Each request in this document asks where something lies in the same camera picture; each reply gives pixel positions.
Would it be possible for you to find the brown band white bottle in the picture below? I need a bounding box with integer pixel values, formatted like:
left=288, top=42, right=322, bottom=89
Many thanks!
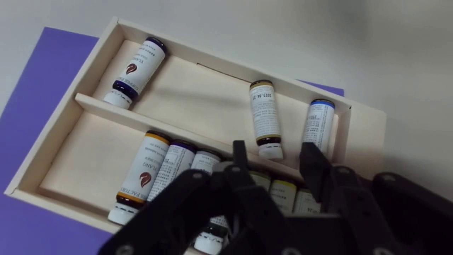
left=248, top=78, right=286, bottom=160

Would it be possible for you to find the light blue cap white bottle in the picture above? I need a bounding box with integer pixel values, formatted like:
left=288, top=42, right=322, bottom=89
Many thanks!
left=301, top=97, right=337, bottom=157

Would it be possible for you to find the dark blue band white bottle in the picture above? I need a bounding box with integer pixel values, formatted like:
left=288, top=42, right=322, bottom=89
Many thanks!
left=102, top=35, right=170, bottom=110

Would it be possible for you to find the white labelled small bottle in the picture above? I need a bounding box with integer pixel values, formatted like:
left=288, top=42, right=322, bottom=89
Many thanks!
left=146, top=140, right=197, bottom=204
left=190, top=148, right=223, bottom=177
left=193, top=216, right=234, bottom=255
left=294, top=188, right=325, bottom=215
left=270, top=178, right=299, bottom=215

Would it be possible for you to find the orange band white bottle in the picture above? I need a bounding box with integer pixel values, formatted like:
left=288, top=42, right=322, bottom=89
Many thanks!
left=107, top=130, right=172, bottom=226

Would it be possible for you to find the purple mat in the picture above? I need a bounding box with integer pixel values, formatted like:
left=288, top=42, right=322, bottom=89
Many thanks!
left=0, top=25, right=347, bottom=255

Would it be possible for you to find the wooden segment tray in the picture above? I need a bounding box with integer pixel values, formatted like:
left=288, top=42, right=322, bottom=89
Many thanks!
left=3, top=15, right=390, bottom=236

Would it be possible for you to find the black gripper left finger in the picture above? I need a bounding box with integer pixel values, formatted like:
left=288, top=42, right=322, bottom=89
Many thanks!
left=98, top=139, right=286, bottom=255

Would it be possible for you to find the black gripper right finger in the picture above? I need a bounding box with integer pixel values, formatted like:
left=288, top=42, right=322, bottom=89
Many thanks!
left=299, top=141, right=453, bottom=255

